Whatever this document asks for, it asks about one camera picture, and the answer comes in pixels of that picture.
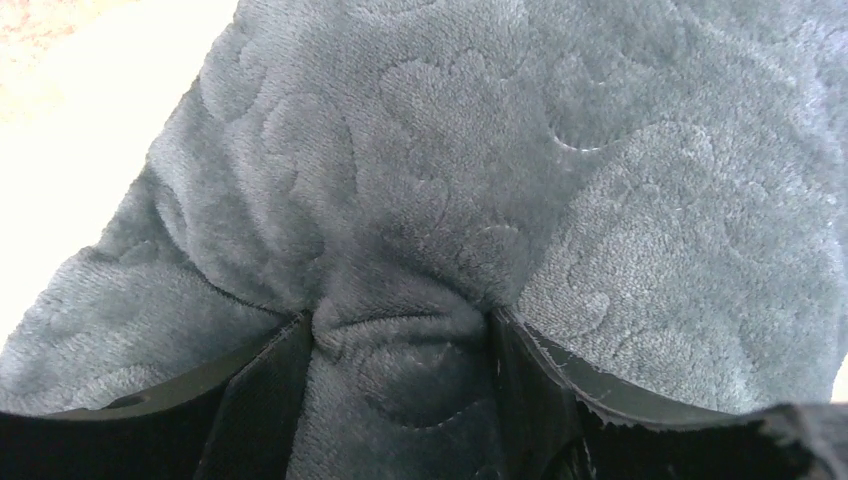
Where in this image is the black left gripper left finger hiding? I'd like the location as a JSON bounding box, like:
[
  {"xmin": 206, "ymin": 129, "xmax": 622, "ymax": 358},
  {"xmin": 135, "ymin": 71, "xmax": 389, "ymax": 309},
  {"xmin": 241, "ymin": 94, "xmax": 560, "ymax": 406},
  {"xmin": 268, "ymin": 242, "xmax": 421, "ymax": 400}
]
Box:
[{"xmin": 1, "ymin": 316, "xmax": 312, "ymax": 480}]

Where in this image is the grey plush ruffled pillowcase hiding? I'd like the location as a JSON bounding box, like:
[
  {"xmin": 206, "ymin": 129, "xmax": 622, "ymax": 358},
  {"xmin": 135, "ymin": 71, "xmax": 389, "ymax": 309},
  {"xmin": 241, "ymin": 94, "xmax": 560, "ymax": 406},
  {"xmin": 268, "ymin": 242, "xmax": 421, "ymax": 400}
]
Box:
[{"xmin": 1, "ymin": 1, "xmax": 847, "ymax": 479}]

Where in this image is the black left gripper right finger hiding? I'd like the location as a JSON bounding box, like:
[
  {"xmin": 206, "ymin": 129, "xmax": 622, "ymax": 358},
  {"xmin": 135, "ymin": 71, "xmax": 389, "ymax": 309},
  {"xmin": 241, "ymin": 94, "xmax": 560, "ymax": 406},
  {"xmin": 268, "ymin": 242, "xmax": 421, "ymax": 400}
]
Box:
[{"xmin": 489, "ymin": 309, "xmax": 822, "ymax": 479}]

